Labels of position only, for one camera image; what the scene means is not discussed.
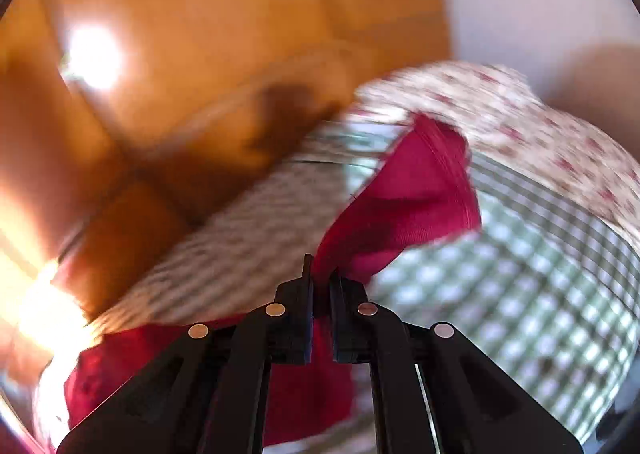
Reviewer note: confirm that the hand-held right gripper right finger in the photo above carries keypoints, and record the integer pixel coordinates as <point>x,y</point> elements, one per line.
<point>345,324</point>

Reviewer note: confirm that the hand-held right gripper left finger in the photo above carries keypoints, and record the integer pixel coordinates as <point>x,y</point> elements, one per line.
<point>300,319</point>

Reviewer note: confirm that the red knit garment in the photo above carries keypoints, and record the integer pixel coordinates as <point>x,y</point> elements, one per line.
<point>415,204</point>

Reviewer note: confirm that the green checked bed sheet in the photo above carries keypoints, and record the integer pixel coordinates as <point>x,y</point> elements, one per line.
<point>525,294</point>

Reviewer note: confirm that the wooden bed headboard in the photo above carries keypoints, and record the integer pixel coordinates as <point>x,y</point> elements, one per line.
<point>210,134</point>

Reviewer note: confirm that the floral pillow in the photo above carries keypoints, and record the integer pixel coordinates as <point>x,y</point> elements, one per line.
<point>520,119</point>

